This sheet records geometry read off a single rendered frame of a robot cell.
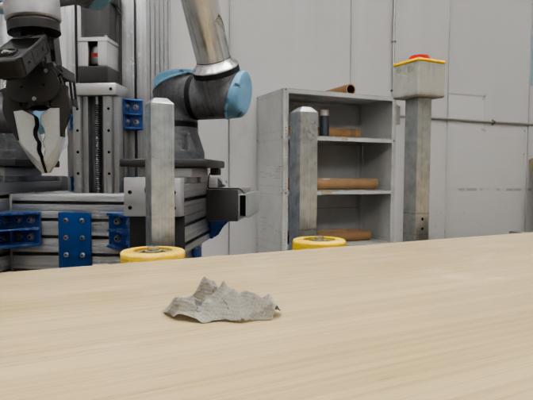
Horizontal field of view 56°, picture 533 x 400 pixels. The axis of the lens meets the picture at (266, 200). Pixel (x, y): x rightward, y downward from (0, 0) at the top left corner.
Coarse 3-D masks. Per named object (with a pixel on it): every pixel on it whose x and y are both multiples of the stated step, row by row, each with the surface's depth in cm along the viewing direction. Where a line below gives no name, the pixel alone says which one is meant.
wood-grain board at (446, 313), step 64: (256, 256) 62; (320, 256) 63; (384, 256) 63; (448, 256) 63; (512, 256) 63; (0, 320) 35; (64, 320) 35; (128, 320) 35; (192, 320) 35; (256, 320) 35; (320, 320) 35; (384, 320) 36; (448, 320) 36; (512, 320) 36; (0, 384) 24; (64, 384) 24; (128, 384) 24; (192, 384) 25; (256, 384) 25; (320, 384) 25; (384, 384) 25; (448, 384) 25; (512, 384) 25
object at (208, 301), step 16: (208, 288) 39; (224, 288) 37; (176, 304) 36; (192, 304) 35; (208, 304) 36; (224, 304) 36; (240, 304) 35; (256, 304) 36; (272, 304) 36; (208, 320) 35; (240, 320) 35
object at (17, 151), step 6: (0, 138) 133; (6, 138) 134; (12, 138) 134; (0, 144) 132; (6, 144) 134; (12, 144) 134; (18, 144) 136; (0, 150) 132; (6, 150) 133; (12, 150) 134; (18, 150) 135; (0, 156) 132; (6, 156) 133; (12, 156) 134; (18, 156) 135; (24, 156) 137
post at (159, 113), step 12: (156, 108) 72; (168, 108) 73; (156, 120) 72; (168, 120) 73; (156, 132) 72; (168, 132) 73; (156, 144) 72; (168, 144) 73; (156, 156) 72; (168, 156) 73; (156, 168) 72; (168, 168) 73; (156, 180) 73; (168, 180) 73; (156, 192) 73; (168, 192) 73; (156, 204) 73; (168, 204) 74; (156, 216) 73; (168, 216) 74; (156, 228) 73; (168, 228) 74; (156, 240) 73; (168, 240) 74
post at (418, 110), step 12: (408, 108) 97; (420, 108) 95; (408, 120) 97; (420, 120) 95; (408, 132) 97; (420, 132) 96; (408, 144) 97; (420, 144) 96; (408, 156) 97; (420, 156) 96; (408, 168) 97; (420, 168) 96; (408, 180) 97; (420, 180) 96; (408, 192) 98; (420, 192) 96; (408, 204) 98; (420, 204) 96; (408, 216) 98; (420, 216) 97; (408, 228) 98; (420, 228) 97; (408, 240) 98
